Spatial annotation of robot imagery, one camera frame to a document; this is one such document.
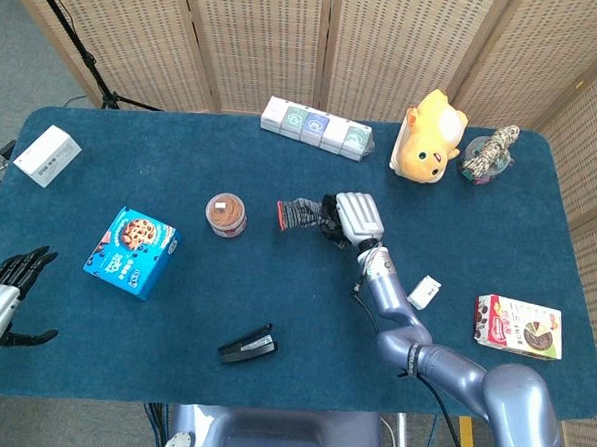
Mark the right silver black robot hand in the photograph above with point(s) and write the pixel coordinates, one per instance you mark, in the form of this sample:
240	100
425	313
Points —
359	214

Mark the blue table cloth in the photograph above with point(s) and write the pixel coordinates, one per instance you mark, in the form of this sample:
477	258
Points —
300	293

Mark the yellow plush toy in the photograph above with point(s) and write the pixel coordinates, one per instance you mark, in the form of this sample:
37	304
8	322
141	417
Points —
430	145

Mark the right blue-gray robot arm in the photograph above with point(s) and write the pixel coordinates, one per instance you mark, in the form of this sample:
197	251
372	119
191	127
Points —
510	395

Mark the small white box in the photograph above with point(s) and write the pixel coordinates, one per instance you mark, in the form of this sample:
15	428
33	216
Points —
424	292

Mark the large white carton box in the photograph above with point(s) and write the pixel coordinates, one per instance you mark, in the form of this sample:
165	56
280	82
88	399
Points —
47	155

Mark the grey sock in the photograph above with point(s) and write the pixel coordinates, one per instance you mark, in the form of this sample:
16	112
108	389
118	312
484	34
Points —
301	213

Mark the black stapler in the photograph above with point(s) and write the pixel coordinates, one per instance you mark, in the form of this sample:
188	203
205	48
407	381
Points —
249	346

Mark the blue cookie box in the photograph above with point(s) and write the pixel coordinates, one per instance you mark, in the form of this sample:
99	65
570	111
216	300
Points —
132	252

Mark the black tripod stand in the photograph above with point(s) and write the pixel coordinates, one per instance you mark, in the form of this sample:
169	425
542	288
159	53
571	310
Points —
82	54

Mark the blue-gray robot torso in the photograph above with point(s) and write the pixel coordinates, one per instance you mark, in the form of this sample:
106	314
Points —
277	437

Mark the woven folding screen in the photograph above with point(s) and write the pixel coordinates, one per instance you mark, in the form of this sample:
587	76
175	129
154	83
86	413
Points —
263	41

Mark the glass jar of binder clips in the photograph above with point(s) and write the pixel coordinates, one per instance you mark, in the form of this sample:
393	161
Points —
476	177

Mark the clear jar of rubber bands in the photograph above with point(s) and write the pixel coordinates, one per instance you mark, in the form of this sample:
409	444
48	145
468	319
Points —
225	214

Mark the red white snack box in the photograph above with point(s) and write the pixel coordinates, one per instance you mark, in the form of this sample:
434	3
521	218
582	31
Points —
518	327

